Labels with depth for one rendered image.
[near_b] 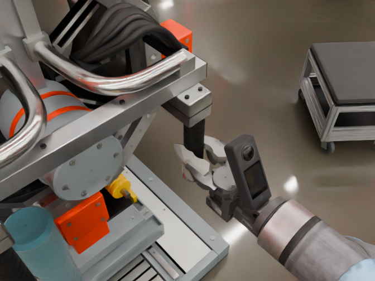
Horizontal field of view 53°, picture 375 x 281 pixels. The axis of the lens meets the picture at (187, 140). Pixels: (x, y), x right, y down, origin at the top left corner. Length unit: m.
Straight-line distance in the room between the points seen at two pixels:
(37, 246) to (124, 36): 0.38
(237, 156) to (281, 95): 1.54
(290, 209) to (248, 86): 1.56
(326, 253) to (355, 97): 1.13
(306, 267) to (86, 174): 0.36
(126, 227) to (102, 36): 0.81
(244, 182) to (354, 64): 1.30
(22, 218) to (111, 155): 0.21
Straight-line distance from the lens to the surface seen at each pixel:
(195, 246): 1.40
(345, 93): 1.64
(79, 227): 0.98
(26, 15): 0.61
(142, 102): 0.54
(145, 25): 0.57
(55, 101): 0.66
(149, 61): 0.80
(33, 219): 0.74
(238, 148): 0.55
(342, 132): 1.75
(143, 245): 1.36
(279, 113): 1.98
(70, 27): 0.79
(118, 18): 0.59
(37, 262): 0.77
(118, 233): 1.28
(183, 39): 0.84
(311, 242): 0.57
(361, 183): 1.80
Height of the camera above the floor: 1.34
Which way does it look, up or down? 48 degrees down
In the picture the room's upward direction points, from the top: straight up
